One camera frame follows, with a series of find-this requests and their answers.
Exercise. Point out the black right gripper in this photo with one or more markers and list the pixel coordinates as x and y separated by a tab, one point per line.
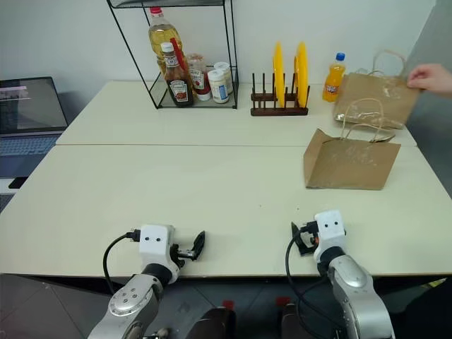
309	236

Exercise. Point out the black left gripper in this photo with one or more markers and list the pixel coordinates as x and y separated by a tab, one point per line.
183	253

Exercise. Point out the brown paper bag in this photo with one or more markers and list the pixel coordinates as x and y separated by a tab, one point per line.
378	99
351	164

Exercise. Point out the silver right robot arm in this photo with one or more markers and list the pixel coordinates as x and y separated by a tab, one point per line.
356	293

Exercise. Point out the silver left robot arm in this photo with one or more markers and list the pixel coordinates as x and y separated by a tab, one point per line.
131	300

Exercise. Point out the upright brown paper bag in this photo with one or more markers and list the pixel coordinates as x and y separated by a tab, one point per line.
351	164

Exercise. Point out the person's bare hand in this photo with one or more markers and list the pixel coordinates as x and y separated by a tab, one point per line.
429	79

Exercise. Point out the dark rounded shape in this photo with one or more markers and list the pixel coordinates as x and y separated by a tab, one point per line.
212	323
291	321

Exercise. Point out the dark wooden plate rack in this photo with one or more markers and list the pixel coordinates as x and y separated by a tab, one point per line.
279	110

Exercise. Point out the large ketchup bottle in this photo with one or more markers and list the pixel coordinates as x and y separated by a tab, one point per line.
180	88

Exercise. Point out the white mayonnaise jar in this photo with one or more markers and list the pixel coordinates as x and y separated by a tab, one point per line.
226	70
219	88

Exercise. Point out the orange soda bottle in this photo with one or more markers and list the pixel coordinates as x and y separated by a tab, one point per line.
333	83

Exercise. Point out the small ketchup bottle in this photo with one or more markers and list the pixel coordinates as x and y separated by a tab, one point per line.
199	79

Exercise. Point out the yellow plate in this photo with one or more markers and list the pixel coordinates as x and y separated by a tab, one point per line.
279	74
302	72

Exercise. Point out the cooking oil bottle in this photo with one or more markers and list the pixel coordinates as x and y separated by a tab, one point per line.
160	39

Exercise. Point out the grey laptop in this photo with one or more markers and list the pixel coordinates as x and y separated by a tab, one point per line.
28	120

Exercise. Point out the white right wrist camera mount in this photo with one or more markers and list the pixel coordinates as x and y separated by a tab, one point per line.
330	229

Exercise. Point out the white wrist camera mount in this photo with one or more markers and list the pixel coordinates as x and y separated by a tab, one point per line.
154	243
330	229

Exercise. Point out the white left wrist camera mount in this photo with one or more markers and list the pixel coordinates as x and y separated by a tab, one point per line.
154	243

